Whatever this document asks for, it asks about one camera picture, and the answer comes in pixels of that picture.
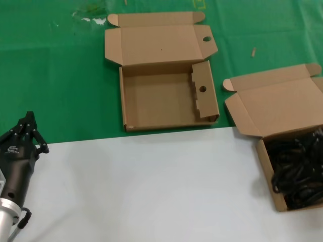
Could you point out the cardboard box with holed divider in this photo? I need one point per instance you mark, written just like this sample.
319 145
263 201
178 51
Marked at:
161 100

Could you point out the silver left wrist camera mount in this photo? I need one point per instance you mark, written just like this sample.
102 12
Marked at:
2 181

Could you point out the green table cloth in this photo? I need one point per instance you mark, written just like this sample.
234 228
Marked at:
50 75

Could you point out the open brown cardboard box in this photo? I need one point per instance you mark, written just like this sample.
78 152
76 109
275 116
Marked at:
262 106

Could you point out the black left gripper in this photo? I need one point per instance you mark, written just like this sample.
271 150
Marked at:
15 166

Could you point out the small cardboard scrap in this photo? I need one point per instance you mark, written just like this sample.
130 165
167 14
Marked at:
253 53

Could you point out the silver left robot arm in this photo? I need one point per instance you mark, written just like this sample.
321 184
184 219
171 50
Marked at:
6 216

